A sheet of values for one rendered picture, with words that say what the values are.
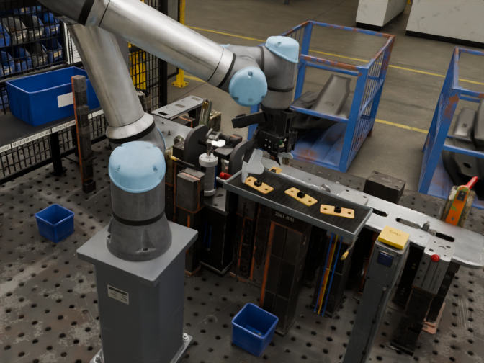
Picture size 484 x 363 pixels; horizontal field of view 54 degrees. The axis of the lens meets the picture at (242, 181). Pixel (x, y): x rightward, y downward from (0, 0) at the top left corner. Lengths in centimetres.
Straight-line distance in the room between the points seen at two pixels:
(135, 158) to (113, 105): 14
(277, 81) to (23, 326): 101
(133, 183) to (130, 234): 13
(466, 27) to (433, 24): 53
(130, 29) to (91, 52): 17
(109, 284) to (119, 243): 12
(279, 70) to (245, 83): 18
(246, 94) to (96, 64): 33
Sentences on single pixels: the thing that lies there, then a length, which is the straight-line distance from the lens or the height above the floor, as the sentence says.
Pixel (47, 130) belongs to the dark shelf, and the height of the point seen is 102.
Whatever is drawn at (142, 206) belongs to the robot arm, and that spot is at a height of 124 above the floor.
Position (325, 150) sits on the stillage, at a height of 16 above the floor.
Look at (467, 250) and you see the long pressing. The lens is 152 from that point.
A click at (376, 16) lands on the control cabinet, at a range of 933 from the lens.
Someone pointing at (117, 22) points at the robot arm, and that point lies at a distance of 90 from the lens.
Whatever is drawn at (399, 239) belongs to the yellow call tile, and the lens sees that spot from 117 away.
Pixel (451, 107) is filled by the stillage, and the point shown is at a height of 82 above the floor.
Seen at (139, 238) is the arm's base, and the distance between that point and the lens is 106.
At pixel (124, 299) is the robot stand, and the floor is 100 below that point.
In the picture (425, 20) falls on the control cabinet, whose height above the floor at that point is 31.
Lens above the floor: 181
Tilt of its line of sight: 30 degrees down
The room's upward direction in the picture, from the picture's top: 6 degrees clockwise
